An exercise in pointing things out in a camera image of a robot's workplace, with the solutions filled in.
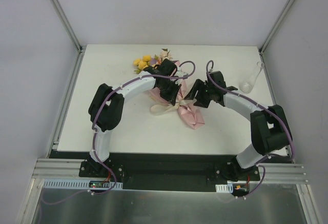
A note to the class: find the white slotted cable duct right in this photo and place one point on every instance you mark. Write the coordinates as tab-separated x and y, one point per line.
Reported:
231	188

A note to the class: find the yellow and pink flower bunch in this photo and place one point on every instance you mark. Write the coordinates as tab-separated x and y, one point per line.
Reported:
151	61

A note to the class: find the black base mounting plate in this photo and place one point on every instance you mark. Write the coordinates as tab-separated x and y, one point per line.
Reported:
169	172

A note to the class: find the white slotted cable duct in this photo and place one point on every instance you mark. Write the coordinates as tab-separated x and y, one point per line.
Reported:
231	188
77	184

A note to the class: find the cream printed ribbon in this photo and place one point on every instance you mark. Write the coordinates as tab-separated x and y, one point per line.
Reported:
160	109

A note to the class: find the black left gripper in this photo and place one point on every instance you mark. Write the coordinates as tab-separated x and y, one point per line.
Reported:
170	90

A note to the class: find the aluminium frame post left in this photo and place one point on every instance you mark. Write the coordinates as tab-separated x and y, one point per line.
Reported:
66	24

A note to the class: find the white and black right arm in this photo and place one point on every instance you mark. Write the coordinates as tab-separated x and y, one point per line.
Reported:
269	128

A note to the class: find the white slotted cable duct left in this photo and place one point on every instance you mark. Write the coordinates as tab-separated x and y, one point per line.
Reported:
77	184

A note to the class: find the clear glass vase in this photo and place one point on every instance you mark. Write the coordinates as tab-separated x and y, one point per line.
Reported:
248	83

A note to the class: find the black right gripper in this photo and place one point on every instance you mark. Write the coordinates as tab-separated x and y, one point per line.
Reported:
201	94

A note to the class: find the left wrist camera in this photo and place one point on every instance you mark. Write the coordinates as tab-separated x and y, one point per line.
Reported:
181	75

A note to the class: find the aluminium front rail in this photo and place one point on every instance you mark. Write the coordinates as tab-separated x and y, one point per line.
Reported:
69	169

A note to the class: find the pink and purple wrapping paper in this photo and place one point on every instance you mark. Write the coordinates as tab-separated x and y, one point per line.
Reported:
189	114

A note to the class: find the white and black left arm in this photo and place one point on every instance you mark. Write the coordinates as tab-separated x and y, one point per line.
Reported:
108	102

